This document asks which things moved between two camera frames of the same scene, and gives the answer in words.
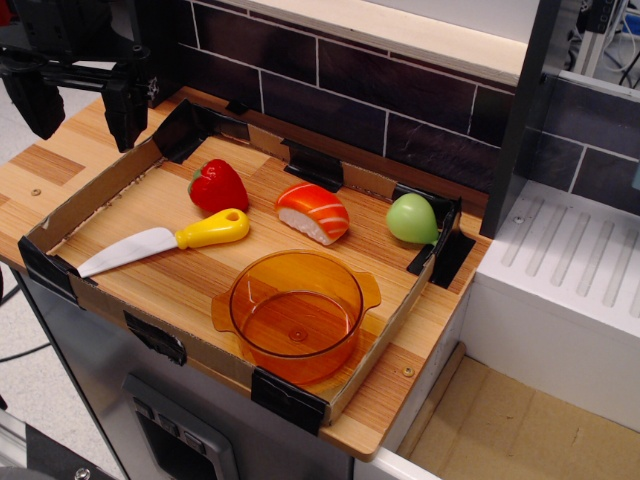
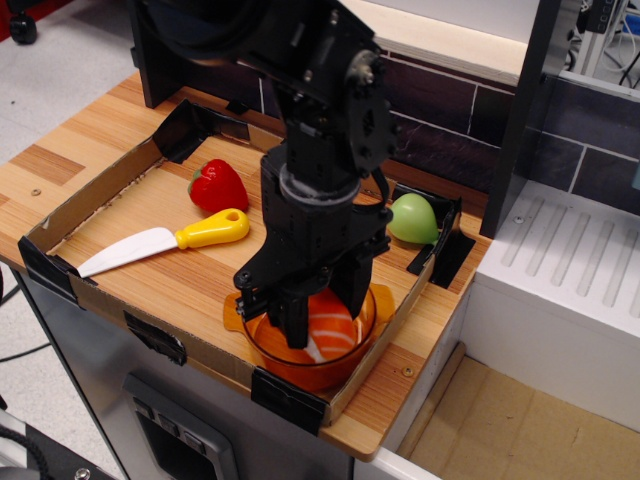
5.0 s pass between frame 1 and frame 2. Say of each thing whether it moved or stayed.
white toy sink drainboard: stayed
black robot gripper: moved
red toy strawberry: stayed
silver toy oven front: stayed
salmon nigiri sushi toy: moved
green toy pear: stayed
